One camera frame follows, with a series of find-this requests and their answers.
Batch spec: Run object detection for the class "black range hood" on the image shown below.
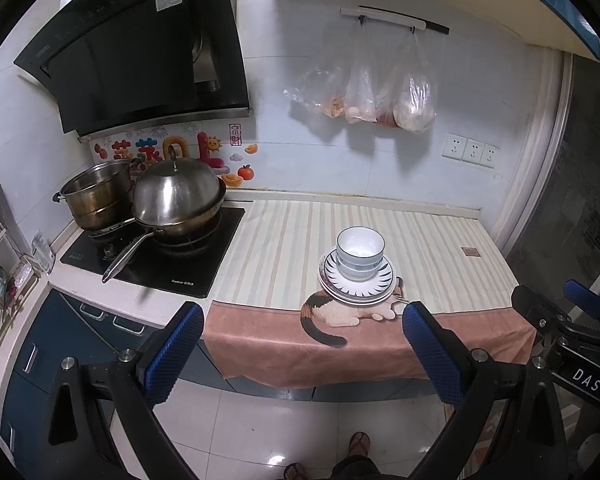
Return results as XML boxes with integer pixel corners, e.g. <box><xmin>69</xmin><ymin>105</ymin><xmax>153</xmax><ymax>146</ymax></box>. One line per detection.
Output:
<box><xmin>14</xmin><ymin>0</ymin><xmax>251</xmax><ymax>137</ymax></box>

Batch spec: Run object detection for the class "white wall socket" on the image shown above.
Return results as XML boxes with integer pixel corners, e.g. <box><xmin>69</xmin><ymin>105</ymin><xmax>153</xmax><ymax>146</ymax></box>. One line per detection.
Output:
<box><xmin>442</xmin><ymin>132</ymin><xmax>469</xmax><ymax>160</ymax></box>
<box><xmin>462</xmin><ymin>138</ymin><xmax>485</xmax><ymax>165</ymax></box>
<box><xmin>479</xmin><ymin>143</ymin><xmax>501</xmax><ymax>170</ymax></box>

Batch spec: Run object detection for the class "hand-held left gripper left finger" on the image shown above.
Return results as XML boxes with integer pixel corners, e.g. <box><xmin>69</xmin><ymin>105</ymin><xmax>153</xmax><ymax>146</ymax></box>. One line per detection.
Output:
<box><xmin>32</xmin><ymin>301</ymin><xmax>206</xmax><ymax>480</ymax></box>

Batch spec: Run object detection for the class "black gas stove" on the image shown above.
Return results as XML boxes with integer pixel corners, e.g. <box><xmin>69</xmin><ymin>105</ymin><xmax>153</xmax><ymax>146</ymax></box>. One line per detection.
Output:
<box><xmin>60</xmin><ymin>207</ymin><xmax>246</xmax><ymax>299</ymax></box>

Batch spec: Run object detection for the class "frosted glass door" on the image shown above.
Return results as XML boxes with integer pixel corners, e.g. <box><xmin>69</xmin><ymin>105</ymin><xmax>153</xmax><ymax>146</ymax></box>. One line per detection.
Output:
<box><xmin>505</xmin><ymin>55</ymin><xmax>600</xmax><ymax>311</ymax></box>

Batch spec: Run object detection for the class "steel stock pot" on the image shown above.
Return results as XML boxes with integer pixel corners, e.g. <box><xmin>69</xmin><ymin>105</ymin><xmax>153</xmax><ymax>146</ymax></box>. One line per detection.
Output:
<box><xmin>53</xmin><ymin>158</ymin><xmax>134</xmax><ymax>234</ymax></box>

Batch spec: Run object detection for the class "white bowl dark rim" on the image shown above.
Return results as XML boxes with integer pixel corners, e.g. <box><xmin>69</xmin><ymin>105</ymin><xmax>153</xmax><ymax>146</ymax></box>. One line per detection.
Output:
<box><xmin>336</xmin><ymin>226</ymin><xmax>385</xmax><ymax>264</ymax></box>
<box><xmin>339</xmin><ymin>265</ymin><xmax>382</xmax><ymax>282</ymax></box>
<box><xmin>336</xmin><ymin>254</ymin><xmax>385</xmax><ymax>273</ymax></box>

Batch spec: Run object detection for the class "steel wok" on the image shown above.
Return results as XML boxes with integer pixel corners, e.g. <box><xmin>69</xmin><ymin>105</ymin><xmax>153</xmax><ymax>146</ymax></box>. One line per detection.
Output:
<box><xmin>101</xmin><ymin>180</ymin><xmax>229</xmax><ymax>284</ymax></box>

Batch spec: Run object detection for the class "white wall hook rail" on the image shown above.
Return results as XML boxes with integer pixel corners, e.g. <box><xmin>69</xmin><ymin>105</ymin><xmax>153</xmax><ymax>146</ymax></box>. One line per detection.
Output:
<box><xmin>339</xmin><ymin>5</ymin><xmax>451</xmax><ymax>35</ymax></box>

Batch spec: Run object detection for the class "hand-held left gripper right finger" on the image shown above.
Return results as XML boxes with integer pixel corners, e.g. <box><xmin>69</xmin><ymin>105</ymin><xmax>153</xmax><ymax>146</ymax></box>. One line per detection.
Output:
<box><xmin>401</xmin><ymin>301</ymin><xmax>580</xmax><ymax>480</ymax></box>

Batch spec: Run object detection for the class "clear glass cup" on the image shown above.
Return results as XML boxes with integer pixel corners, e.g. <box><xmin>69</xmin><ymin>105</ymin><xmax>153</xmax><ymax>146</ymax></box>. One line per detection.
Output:
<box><xmin>30</xmin><ymin>232</ymin><xmax>54</xmax><ymax>276</ymax></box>

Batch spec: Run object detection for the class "person's dark clothing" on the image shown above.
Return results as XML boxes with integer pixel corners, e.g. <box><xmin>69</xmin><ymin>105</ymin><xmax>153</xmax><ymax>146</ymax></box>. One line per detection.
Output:
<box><xmin>330</xmin><ymin>454</ymin><xmax>382</xmax><ymax>480</ymax></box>

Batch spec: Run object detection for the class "white door frame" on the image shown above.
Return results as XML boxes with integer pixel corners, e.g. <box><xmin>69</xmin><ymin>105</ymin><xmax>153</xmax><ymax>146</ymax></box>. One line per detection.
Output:
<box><xmin>496</xmin><ymin>47</ymin><xmax>575</xmax><ymax>262</ymax></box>

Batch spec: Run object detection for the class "steel wok lid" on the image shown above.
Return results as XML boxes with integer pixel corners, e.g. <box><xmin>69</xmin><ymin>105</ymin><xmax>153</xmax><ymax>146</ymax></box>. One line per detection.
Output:
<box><xmin>132</xmin><ymin>144</ymin><xmax>222</xmax><ymax>226</ymax></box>

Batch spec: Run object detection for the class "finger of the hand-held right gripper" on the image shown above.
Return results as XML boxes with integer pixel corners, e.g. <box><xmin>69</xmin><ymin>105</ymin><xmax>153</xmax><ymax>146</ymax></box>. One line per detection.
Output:
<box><xmin>511</xmin><ymin>284</ymin><xmax>566</xmax><ymax>343</ymax></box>
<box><xmin>563</xmin><ymin>279</ymin><xmax>600</xmax><ymax>331</ymax></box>

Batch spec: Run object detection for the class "clear plastic bag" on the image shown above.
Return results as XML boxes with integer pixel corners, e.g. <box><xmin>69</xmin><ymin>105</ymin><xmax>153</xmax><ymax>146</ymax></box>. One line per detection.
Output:
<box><xmin>283</xmin><ymin>64</ymin><xmax>349</xmax><ymax>119</ymax></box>
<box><xmin>377</xmin><ymin>30</ymin><xmax>437</xmax><ymax>134</ymax></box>
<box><xmin>344</xmin><ymin>21</ymin><xmax>382</xmax><ymax>125</ymax></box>

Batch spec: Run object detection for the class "blue lower cabinet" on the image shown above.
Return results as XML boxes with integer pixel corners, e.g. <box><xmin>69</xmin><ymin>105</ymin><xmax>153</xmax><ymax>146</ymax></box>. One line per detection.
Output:
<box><xmin>0</xmin><ymin>287</ymin><xmax>451</xmax><ymax>463</ymax></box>

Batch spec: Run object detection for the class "wire dish rack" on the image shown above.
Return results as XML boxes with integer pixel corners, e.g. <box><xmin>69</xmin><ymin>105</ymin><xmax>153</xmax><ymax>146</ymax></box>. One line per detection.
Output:
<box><xmin>0</xmin><ymin>205</ymin><xmax>51</xmax><ymax>357</ymax></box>

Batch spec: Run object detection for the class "person's right foot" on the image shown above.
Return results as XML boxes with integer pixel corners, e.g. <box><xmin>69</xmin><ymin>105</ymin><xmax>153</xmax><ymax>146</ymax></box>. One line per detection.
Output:
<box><xmin>347</xmin><ymin>431</ymin><xmax>372</xmax><ymax>461</ymax></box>

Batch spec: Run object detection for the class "striped cat print cloth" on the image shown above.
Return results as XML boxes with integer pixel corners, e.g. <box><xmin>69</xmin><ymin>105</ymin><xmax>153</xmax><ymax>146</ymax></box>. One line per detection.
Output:
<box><xmin>202</xmin><ymin>199</ymin><xmax>539</xmax><ymax>391</ymax></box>

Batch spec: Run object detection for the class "blue leaf pattern plate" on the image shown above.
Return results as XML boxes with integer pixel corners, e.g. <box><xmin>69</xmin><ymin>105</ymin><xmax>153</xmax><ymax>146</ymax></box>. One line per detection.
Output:
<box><xmin>322</xmin><ymin>249</ymin><xmax>396</xmax><ymax>297</ymax></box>

